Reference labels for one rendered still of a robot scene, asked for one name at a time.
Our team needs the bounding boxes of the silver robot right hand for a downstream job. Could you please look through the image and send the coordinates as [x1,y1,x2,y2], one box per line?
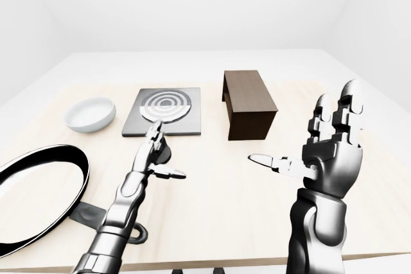
[247,78,365,201]

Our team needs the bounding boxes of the silver robot left hand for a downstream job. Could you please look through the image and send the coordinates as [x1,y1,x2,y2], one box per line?
[129,120,188,180]

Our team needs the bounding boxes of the flat dark stove plate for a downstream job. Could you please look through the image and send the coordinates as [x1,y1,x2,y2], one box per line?
[121,87,204,139]

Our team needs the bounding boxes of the black frying pan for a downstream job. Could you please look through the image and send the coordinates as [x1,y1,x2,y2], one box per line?
[0,144,149,244]

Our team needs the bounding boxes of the white bowl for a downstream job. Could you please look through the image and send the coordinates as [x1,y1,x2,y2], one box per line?
[64,96,117,134]

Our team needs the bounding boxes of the dark brown wooden box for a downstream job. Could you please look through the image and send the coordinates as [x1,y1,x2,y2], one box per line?
[222,69,278,142]

